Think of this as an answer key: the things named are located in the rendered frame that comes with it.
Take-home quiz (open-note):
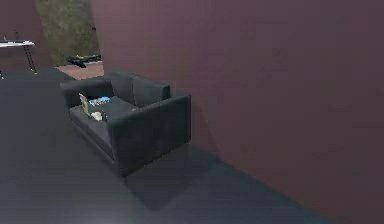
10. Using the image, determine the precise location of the black and yellow object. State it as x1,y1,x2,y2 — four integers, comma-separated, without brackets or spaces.
66,54,102,69

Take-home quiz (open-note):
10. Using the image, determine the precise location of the white table with black legs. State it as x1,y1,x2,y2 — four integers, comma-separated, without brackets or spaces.
0,39,38,80

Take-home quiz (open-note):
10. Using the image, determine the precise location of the blue book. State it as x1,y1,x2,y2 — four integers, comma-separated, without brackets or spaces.
88,96,112,107

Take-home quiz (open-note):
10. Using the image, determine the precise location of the small cream object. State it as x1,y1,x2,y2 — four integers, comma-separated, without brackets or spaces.
90,111,108,122

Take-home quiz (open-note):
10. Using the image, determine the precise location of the pale open laptop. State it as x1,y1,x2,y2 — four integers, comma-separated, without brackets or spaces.
78,92,92,118

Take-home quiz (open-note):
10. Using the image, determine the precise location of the dark grey sofa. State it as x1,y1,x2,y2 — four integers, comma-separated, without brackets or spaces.
59,69,193,178

